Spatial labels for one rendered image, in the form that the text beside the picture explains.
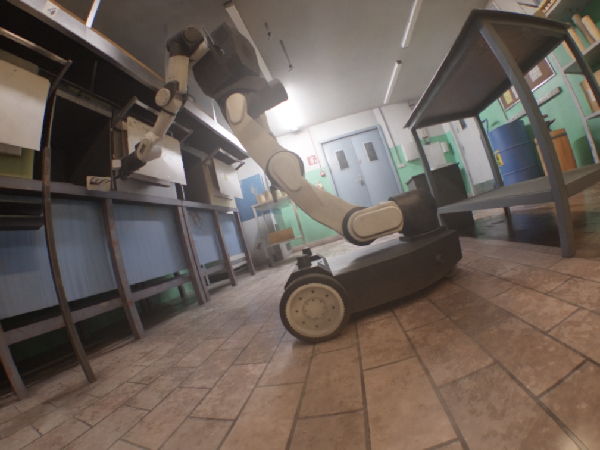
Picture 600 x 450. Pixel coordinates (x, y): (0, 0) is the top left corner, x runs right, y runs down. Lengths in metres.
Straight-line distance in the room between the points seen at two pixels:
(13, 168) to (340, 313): 1.41
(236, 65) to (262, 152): 0.41
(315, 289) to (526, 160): 3.13
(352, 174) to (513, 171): 3.20
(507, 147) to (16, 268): 4.17
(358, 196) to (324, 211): 4.27
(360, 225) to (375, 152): 4.56
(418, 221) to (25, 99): 1.72
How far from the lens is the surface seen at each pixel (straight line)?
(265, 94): 1.07
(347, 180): 5.19
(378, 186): 5.23
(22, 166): 1.35
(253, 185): 4.41
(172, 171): 1.93
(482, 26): 1.02
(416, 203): 0.96
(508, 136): 3.46
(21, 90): 1.39
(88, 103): 1.74
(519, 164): 3.44
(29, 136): 1.28
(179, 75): 1.13
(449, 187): 2.06
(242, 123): 1.00
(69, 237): 1.41
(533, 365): 0.49
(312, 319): 0.72
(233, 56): 1.14
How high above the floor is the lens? 0.31
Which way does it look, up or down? 2 degrees up
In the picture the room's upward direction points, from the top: 16 degrees counter-clockwise
